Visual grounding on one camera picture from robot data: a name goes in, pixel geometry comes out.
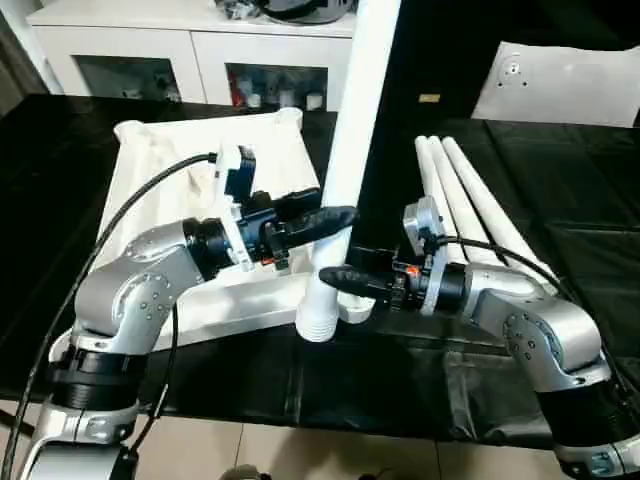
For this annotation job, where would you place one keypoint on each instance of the black work mat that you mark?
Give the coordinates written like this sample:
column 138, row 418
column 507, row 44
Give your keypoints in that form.
column 575, row 175

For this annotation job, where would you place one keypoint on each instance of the white plastic table leg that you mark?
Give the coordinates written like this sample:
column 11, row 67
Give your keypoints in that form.
column 446, row 175
column 490, row 200
column 360, row 100
column 426, row 165

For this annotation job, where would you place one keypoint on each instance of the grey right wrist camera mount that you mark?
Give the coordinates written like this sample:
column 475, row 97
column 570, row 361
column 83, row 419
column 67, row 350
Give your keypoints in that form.
column 422, row 215

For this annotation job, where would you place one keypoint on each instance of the black cabinet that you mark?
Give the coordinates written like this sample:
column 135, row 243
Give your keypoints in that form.
column 435, row 45

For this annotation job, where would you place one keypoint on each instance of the small yellow label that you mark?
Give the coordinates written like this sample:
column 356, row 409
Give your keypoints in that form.
column 429, row 97

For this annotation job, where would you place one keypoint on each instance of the black tangled clutter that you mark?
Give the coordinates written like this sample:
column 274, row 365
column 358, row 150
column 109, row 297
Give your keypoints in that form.
column 240, row 9

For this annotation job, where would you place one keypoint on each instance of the white chair back panel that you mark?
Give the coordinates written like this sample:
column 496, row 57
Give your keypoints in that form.
column 565, row 90

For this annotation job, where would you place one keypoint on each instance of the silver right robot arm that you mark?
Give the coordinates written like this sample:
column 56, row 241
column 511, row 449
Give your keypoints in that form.
column 525, row 310

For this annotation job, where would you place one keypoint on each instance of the small white bottle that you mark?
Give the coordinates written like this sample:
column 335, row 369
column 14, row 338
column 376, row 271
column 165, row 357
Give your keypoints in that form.
column 314, row 101
column 254, row 100

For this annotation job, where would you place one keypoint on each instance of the white plastic table top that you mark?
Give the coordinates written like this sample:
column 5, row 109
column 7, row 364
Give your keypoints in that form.
column 165, row 150

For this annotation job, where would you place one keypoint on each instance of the white cabinet with glass doors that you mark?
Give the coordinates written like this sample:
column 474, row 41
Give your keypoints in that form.
column 200, row 45

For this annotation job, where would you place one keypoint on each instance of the grey and black helmet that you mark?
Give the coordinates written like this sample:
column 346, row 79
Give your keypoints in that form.
column 305, row 11

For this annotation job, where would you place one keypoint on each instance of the red packet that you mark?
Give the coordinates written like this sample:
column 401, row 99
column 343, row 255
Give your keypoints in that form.
column 238, row 90

